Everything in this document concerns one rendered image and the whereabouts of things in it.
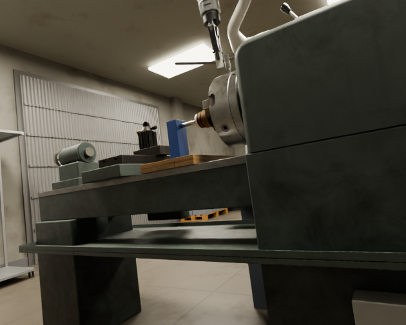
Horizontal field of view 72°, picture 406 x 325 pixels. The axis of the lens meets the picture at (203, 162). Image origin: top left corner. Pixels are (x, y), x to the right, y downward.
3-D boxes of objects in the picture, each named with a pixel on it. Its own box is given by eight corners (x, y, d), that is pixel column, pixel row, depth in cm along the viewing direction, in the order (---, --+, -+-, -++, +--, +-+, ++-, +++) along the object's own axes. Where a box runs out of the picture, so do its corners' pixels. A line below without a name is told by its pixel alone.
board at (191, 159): (234, 163, 142) (233, 155, 142) (194, 164, 112) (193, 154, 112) (187, 171, 158) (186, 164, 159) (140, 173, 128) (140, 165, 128)
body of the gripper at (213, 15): (205, 22, 127) (209, 42, 127) (200, 13, 119) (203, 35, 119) (221, 17, 125) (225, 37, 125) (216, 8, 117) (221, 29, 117)
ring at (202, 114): (221, 107, 131) (204, 112, 136) (211, 103, 123) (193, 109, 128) (223, 126, 130) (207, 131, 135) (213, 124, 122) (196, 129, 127)
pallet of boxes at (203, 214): (204, 214, 743) (200, 175, 752) (228, 213, 707) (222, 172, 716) (180, 222, 651) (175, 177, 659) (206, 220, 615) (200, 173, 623)
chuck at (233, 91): (272, 140, 130) (260, 74, 130) (245, 144, 104) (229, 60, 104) (265, 142, 132) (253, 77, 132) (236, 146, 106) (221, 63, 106)
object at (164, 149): (173, 154, 158) (171, 145, 158) (160, 153, 149) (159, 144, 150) (146, 160, 169) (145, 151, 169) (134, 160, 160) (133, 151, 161)
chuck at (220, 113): (265, 142, 132) (253, 77, 132) (236, 146, 106) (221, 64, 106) (247, 146, 137) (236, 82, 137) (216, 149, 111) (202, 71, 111)
